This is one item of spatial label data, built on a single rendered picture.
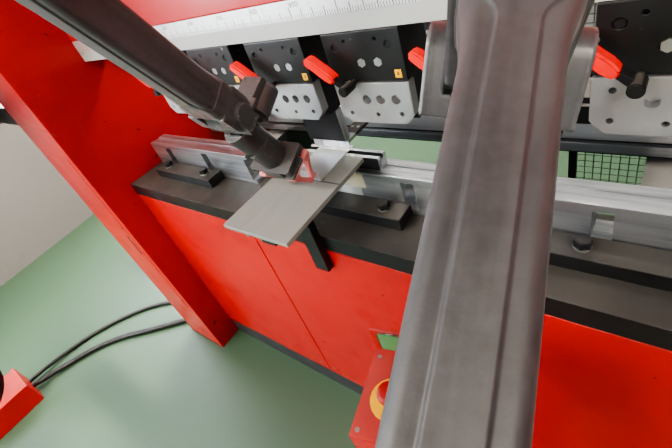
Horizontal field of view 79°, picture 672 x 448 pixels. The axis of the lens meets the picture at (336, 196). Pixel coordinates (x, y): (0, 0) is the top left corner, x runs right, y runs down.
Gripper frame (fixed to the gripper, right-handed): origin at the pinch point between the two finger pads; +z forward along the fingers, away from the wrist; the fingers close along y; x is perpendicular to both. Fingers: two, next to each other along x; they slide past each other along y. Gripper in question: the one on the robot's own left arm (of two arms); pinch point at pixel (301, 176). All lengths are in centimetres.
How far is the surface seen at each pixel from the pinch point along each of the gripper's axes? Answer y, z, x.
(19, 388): 157, 47, 107
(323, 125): -0.5, 0.0, -12.2
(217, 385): 73, 79, 70
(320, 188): -5.5, 0.6, 1.7
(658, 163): -59, 26, -23
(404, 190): -17.7, 11.7, -4.6
